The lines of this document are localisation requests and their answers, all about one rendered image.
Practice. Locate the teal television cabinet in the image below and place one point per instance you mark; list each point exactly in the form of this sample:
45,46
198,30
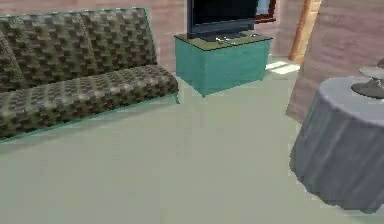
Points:
220,66

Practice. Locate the grey remote control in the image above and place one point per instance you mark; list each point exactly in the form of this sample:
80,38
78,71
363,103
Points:
226,40

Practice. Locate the black television set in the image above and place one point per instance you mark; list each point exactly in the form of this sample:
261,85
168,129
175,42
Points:
221,15

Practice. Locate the dark checkered sofa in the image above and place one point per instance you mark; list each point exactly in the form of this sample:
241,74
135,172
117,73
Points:
83,73

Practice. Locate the brown framed window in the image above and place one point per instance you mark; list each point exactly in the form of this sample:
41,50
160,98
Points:
266,10

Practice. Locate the round table with grey cloth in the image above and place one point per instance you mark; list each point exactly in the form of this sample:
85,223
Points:
343,146

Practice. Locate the orange wooden door frame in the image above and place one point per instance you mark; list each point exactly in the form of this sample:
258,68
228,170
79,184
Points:
305,30

